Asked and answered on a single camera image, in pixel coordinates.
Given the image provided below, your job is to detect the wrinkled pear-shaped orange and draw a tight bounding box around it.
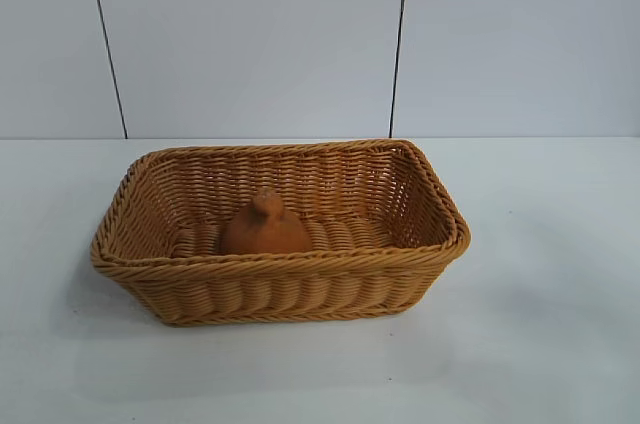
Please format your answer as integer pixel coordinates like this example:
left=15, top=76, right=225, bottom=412
left=219, top=193, right=314, bottom=256

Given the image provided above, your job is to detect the tan woven wicker basket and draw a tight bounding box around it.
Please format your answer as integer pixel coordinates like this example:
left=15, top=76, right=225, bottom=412
left=89, top=138, right=472, bottom=329

